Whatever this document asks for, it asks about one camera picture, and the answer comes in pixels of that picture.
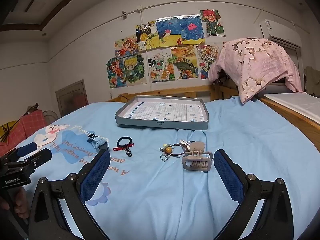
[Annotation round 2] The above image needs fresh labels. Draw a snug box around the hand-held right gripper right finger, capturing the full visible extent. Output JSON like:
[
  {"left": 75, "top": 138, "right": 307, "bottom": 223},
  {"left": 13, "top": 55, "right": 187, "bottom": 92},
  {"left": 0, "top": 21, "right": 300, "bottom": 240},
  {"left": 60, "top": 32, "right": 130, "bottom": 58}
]
[{"left": 213, "top": 149, "right": 294, "bottom": 240}]

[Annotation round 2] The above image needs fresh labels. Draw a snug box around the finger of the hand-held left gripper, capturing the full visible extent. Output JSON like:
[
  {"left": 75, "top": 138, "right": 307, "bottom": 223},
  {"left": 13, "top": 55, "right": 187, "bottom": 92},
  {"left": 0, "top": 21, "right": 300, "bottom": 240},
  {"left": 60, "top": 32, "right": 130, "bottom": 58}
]
[
  {"left": 6, "top": 148, "right": 53, "bottom": 173},
  {"left": 10, "top": 142, "right": 42, "bottom": 159}
]

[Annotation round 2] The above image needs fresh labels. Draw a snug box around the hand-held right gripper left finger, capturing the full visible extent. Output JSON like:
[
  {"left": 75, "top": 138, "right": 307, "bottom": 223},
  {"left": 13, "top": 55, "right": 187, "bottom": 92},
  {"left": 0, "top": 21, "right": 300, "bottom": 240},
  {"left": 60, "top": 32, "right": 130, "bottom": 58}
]
[{"left": 28, "top": 148, "right": 112, "bottom": 240}]

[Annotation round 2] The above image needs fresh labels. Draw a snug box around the red hair clip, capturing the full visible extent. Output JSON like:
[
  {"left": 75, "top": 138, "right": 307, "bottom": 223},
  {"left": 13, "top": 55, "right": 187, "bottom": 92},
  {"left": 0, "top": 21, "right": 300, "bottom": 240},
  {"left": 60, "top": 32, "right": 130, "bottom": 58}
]
[{"left": 112, "top": 143, "right": 135, "bottom": 152}]

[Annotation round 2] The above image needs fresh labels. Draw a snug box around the black hair tie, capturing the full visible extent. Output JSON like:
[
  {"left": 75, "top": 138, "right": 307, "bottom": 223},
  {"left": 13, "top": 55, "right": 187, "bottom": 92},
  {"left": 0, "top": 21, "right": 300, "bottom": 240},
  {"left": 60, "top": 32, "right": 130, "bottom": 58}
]
[{"left": 117, "top": 137, "right": 131, "bottom": 148}]

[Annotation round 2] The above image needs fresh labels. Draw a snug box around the brown hair tie yellow bead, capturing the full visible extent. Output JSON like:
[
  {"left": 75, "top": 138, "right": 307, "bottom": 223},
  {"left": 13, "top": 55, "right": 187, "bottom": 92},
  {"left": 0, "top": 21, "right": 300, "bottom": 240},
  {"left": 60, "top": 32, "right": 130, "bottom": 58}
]
[{"left": 159, "top": 142, "right": 187, "bottom": 157}]

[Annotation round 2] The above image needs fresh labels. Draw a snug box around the grey shallow tray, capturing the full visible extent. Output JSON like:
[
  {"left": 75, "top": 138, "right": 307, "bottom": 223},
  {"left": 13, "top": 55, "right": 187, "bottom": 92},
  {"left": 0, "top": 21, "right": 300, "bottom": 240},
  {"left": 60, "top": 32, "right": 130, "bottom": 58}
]
[{"left": 115, "top": 95, "right": 209, "bottom": 131}]

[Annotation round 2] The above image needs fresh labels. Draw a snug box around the person's left hand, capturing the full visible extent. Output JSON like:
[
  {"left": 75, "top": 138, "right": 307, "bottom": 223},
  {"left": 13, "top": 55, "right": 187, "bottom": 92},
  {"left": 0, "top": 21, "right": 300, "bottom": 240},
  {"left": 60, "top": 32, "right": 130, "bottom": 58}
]
[{"left": 12, "top": 187, "right": 30, "bottom": 219}]

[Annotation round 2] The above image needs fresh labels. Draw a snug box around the red plaid cloth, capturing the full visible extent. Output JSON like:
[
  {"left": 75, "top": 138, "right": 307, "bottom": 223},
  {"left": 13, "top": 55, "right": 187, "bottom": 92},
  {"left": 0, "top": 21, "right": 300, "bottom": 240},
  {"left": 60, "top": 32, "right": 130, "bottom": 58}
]
[{"left": 0, "top": 110, "right": 48, "bottom": 155}]

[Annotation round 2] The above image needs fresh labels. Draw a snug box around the electric fan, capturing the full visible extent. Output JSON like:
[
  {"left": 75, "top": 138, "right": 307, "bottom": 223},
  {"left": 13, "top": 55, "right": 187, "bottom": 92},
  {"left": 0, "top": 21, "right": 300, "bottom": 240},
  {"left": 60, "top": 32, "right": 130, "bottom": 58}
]
[{"left": 42, "top": 110, "right": 59, "bottom": 125}]

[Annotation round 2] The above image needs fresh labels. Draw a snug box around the blue printed bedsheet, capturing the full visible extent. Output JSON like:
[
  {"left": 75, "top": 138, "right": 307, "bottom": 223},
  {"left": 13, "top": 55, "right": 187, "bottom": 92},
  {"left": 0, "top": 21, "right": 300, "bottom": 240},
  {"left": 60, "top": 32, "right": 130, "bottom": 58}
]
[{"left": 0, "top": 101, "right": 320, "bottom": 240}]

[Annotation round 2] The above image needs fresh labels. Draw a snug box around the brown wooden door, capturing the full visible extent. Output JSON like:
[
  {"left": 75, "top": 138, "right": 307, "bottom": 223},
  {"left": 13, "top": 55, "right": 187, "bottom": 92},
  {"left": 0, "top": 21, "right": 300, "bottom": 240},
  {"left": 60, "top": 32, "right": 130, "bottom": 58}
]
[{"left": 55, "top": 79, "right": 88, "bottom": 118}]

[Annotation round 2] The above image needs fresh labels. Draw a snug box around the white mattress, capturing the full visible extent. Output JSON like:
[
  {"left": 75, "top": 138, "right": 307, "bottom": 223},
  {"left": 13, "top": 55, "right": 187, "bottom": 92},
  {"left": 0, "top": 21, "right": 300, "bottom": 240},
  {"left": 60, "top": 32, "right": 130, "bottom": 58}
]
[{"left": 262, "top": 91, "right": 320, "bottom": 125}]

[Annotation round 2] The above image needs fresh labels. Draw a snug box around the pink floral cloth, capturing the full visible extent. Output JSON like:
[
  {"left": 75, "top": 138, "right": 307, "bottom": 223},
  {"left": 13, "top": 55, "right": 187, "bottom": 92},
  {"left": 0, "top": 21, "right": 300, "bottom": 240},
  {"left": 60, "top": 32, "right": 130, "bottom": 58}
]
[{"left": 208, "top": 37, "right": 304, "bottom": 104}]

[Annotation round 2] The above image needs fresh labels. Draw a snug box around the olive green hanging garment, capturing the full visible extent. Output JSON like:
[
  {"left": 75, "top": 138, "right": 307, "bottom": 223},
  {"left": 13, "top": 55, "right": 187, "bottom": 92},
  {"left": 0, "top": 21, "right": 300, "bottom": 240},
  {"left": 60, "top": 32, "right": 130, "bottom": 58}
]
[{"left": 304, "top": 66, "right": 320, "bottom": 94}]

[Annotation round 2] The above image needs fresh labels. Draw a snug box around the white air conditioner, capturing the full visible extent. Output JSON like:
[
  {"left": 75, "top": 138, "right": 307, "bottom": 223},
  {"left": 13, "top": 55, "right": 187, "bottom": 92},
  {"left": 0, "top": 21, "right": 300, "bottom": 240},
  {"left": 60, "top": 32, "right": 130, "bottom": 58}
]
[{"left": 259, "top": 19, "right": 303, "bottom": 48}]

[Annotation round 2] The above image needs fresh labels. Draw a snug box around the wooden bed frame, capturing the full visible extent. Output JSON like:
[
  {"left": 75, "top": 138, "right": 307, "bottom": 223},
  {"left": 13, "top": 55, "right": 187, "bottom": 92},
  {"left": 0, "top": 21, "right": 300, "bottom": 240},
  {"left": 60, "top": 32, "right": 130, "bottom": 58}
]
[{"left": 107, "top": 84, "right": 320, "bottom": 153}]

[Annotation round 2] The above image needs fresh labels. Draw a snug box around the group of colourful wall drawings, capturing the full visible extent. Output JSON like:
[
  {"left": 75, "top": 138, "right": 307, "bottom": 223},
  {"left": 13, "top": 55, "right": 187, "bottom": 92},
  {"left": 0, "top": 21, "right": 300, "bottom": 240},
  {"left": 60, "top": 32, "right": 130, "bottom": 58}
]
[{"left": 106, "top": 9, "right": 227, "bottom": 89}]

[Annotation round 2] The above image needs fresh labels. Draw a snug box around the white wall conduit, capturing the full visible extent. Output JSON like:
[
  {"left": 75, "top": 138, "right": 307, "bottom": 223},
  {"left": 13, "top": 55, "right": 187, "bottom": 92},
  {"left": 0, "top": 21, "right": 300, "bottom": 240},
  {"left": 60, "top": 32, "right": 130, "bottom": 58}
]
[{"left": 136, "top": 5, "right": 144, "bottom": 27}]

